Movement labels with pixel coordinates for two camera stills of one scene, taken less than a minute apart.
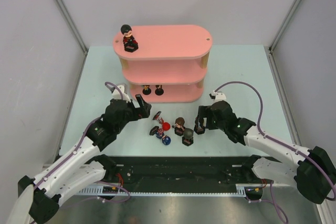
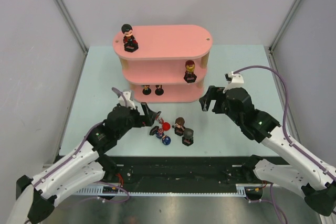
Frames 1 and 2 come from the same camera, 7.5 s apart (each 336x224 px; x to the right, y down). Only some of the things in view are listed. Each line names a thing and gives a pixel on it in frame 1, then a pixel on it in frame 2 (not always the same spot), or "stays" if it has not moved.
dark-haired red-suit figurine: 130,43 stays
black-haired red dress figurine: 159,91 stays
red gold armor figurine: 199,128 → 189,76
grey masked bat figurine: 188,138 stays
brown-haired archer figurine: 179,128 stays
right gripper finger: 199,127 → 205,100
